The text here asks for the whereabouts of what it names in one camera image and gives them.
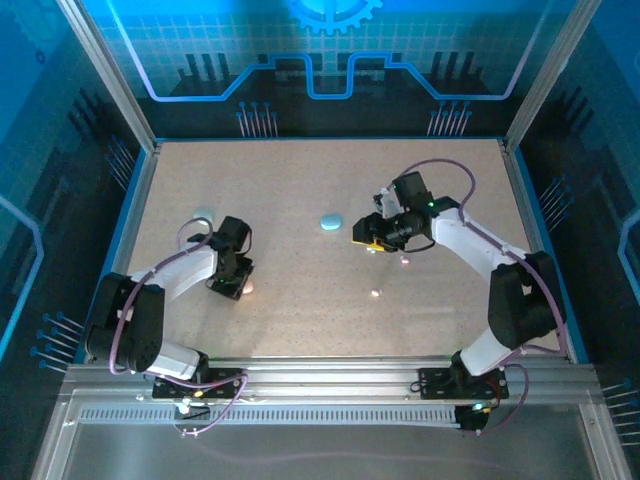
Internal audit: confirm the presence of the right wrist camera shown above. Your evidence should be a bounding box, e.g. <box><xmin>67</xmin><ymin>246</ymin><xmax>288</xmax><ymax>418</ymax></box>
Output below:
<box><xmin>373</xmin><ymin>185</ymin><xmax>401</xmax><ymax>220</ymax></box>

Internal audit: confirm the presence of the aluminium frame post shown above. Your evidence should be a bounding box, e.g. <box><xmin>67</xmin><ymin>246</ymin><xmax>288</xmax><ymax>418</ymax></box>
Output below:
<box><xmin>502</xmin><ymin>0</ymin><xmax>604</xmax><ymax>154</ymax></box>
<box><xmin>55</xmin><ymin>0</ymin><xmax>160</xmax><ymax>154</ymax></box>

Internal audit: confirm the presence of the aluminium mounting beam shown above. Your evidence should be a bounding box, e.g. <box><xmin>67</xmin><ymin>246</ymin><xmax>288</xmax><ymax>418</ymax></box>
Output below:
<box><xmin>64</xmin><ymin>355</ymin><xmax>601</xmax><ymax>399</ymax></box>

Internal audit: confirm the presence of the aluminium side rail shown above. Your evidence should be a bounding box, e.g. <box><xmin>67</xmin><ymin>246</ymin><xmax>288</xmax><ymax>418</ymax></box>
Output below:
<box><xmin>82</xmin><ymin>142</ymin><xmax>161</xmax><ymax>364</ymax></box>
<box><xmin>498</xmin><ymin>139</ymin><xmax>581</xmax><ymax>364</ymax></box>

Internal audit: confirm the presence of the black controller box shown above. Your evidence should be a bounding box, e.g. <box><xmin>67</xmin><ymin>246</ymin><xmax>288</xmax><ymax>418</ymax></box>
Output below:
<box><xmin>455</xmin><ymin>403</ymin><xmax>490</xmax><ymax>435</ymax></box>

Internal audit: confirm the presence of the slotted grey cable duct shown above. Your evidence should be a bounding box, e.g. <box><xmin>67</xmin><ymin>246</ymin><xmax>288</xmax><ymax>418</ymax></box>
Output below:
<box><xmin>78</xmin><ymin>407</ymin><xmax>464</xmax><ymax>427</ymax></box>

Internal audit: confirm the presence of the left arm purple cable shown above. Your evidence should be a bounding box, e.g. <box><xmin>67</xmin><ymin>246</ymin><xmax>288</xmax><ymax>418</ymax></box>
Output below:
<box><xmin>108</xmin><ymin>218</ymin><xmax>250</xmax><ymax>439</ymax></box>

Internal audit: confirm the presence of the small LED connector module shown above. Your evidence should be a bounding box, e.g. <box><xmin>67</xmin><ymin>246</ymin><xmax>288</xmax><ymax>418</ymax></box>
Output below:
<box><xmin>172</xmin><ymin>397</ymin><xmax>212</xmax><ymax>422</ymax></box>

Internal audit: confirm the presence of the grey metal tray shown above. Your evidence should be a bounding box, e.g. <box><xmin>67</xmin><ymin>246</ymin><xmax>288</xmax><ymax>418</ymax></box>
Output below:
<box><xmin>34</xmin><ymin>389</ymin><xmax>634</xmax><ymax>480</ymax></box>

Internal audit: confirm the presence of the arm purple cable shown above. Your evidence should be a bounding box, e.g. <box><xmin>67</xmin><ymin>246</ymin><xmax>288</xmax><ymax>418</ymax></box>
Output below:
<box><xmin>108</xmin><ymin>218</ymin><xmax>250</xmax><ymax>439</ymax></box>
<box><xmin>392</xmin><ymin>157</ymin><xmax>570</xmax><ymax>437</ymax></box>

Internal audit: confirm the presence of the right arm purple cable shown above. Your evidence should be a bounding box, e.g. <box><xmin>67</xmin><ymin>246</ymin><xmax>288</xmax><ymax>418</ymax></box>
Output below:
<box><xmin>392</xmin><ymin>157</ymin><xmax>570</xmax><ymax>437</ymax></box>

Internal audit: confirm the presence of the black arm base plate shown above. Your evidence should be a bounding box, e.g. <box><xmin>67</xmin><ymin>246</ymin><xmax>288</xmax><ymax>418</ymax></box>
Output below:
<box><xmin>418</xmin><ymin>367</ymin><xmax>510</xmax><ymax>401</ymax></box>
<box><xmin>151</xmin><ymin>367</ymin><xmax>247</xmax><ymax>401</ymax></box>

